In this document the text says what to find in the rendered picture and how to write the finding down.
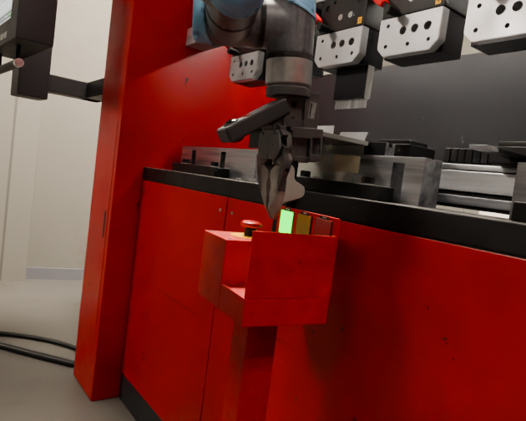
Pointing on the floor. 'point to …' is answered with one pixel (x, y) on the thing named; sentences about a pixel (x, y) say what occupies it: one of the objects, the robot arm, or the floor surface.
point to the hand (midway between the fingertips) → (269, 211)
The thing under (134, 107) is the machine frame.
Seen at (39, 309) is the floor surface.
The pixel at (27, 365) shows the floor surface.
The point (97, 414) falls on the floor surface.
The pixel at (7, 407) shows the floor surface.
